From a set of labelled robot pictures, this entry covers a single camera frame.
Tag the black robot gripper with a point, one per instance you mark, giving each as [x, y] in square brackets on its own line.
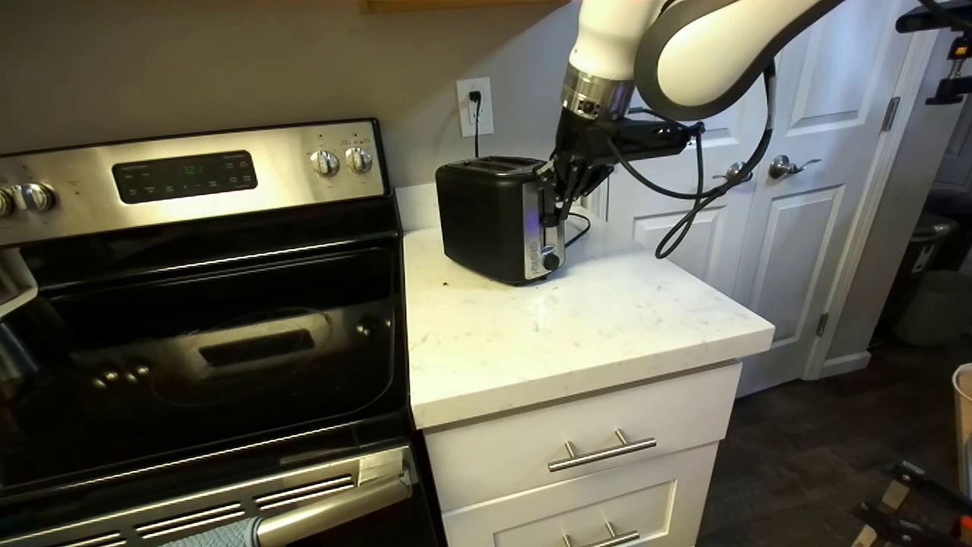
[587, 149]

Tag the black two-slice toaster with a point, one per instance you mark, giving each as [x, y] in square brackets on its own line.
[491, 219]

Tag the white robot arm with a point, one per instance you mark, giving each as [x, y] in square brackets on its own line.
[642, 71]

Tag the white panel door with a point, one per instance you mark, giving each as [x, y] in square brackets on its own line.
[782, 247]

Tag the white kitchen base cabinet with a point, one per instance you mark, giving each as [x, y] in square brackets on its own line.
[494, 484]

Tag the stainless steel electric stove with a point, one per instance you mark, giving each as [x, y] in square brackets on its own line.
[204, 344]

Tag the white bin at right edge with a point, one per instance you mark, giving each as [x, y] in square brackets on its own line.
[962, 384]

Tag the black tripod base on floor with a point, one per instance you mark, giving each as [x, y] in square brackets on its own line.
[914, 512]

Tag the white wall power outlet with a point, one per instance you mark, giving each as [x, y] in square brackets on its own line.
[475, 108]

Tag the silver door lever handle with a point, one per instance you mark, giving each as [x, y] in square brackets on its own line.
[786, 168]

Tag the upper silver drawer handle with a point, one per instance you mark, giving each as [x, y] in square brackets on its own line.
[571, 458]

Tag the silver drawer handle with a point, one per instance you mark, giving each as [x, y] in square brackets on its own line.
[612, 535]
[571, 458]

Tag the lower silver drawer handle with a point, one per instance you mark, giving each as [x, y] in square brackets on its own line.
[612, 535]

